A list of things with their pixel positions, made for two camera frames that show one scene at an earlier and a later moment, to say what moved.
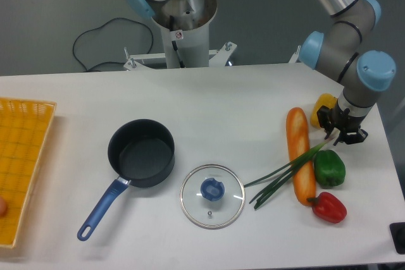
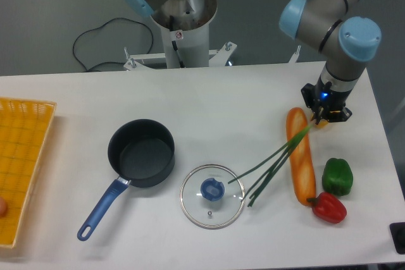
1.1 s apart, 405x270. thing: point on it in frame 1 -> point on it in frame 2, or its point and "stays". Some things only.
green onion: x=281 y=172 -> x=271 y=165
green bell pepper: x=330 y=168 -> x=337 y=176
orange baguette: x=299 y=143 stays
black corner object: x=397 y=230 stays
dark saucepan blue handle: x=140 y=152 stays
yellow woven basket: x=25 y=126 stays
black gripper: x=342 y=121 -> x=333 y=100
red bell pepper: x=329 y=207 stays
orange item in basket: x=3 y=207 stays
